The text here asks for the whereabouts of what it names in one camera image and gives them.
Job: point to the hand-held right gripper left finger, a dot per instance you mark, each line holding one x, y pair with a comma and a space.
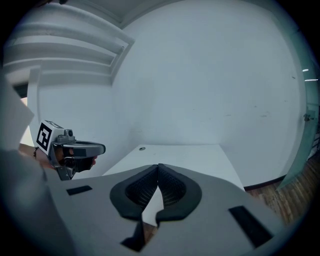
122, 200

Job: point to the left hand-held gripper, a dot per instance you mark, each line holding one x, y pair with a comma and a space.
45, 136

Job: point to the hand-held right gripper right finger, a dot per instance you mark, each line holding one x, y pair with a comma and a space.
190, 197

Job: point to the person's left forearm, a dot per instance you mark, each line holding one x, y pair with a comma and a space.
27, 151

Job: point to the person's left hand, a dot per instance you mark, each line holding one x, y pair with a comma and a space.
94, 161

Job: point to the white table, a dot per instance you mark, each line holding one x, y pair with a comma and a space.
190, 160

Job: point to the black-framed window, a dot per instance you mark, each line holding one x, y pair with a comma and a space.
21, 92

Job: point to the frosted glass door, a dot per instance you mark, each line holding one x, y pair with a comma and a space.
308, 100

